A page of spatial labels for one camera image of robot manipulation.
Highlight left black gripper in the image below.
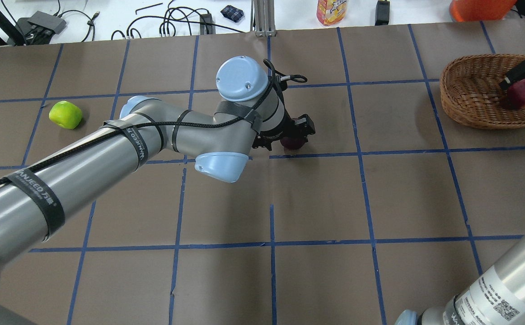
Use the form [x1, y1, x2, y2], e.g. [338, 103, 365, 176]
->
[252, 114, 316, 151]

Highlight dark red apple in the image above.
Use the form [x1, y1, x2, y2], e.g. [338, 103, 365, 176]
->
[280, 135, 308, 150]

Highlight light red striped apple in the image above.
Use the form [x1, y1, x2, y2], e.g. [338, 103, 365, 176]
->
[507, 79, 525, 109]

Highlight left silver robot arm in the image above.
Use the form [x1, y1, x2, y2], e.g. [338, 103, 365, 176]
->
[0, 56, 316, 325]

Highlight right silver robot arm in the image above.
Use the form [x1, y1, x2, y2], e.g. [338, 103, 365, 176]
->
[395, 54, 525, 325]

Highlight wicker basket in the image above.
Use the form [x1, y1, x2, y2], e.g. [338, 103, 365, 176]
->
[440, 54, 525, 130]

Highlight orange round container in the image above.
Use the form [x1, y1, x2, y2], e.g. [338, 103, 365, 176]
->
[449, 0, 517, 22]

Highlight orange juice bottle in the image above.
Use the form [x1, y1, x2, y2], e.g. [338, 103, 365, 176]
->
[316, 0, 348, 26]

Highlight dark blue small pouch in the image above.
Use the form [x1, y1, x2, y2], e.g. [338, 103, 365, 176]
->
[220, 5, 245, 23]

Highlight black power adapter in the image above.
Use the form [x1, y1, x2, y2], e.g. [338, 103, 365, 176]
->
[199, 13, 216, 35]

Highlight black allen key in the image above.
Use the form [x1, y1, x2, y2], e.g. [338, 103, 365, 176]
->
[135, 2, 164, 15]

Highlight green apple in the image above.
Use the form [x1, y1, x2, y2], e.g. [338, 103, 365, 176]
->
[48, 101, 83, 130]

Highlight grey usb hub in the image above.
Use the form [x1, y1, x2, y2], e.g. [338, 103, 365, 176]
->
[17, 11, 67, 40]

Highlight black monitor stand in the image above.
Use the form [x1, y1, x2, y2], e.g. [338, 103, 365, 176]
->
[0, 10, 26, 46]

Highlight aluminium frame post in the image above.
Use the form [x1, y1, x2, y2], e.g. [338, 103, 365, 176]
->
[251, 0, 277, 37]

